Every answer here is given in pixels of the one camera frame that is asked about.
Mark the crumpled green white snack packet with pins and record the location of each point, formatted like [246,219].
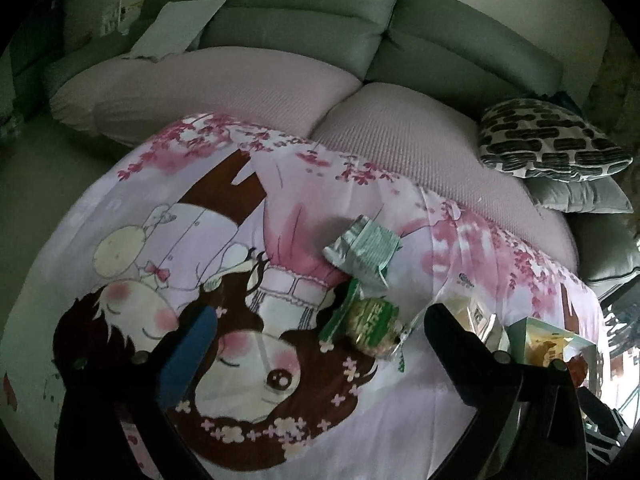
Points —
[362,250]

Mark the grey pillow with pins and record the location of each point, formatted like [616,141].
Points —
[607,250]
[580,195]

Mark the green round cracker packet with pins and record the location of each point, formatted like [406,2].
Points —
[372,327]

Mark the light grey cushion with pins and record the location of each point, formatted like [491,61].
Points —
[175,30]

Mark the black white patterned pillow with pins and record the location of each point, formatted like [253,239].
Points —
[545,135]

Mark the pink printed blanket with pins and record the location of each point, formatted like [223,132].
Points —
[200,240]

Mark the teal storage box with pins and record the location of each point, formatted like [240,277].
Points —
[517,335]

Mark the grey sofa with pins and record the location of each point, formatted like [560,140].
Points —
[310,0]

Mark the clear snack packet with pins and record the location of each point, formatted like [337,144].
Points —
[475,310]

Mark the pink sofa seat cushion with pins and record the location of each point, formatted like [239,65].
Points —
[225,80]
[415,130]

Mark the yellow bread packet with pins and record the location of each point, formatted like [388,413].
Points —
[542,347]

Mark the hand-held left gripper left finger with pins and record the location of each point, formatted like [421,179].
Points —
[190,355]

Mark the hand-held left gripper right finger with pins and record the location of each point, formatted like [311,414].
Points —
[450,342]

